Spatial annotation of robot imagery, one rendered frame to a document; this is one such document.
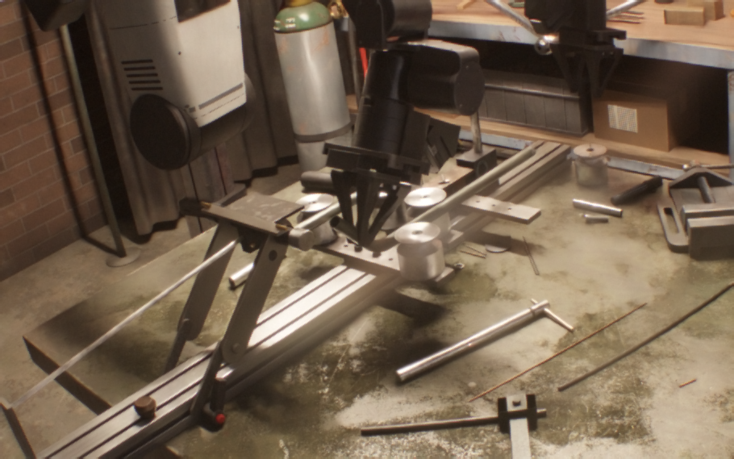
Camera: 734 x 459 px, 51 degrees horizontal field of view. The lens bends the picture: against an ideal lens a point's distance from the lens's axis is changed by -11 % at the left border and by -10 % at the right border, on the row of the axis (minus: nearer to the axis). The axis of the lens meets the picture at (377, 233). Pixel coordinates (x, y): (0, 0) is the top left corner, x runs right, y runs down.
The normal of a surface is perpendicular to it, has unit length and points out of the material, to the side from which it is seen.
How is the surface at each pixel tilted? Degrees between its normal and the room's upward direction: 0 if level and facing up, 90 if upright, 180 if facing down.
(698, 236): 90
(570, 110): 90
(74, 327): 0
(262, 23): 90
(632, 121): 90
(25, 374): 0
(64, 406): 0
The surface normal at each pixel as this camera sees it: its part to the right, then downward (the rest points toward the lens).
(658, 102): -0.72, 0.43
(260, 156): -0.11, 0.46
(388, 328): -0.15, -0.89
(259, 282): 0.72, 0.20
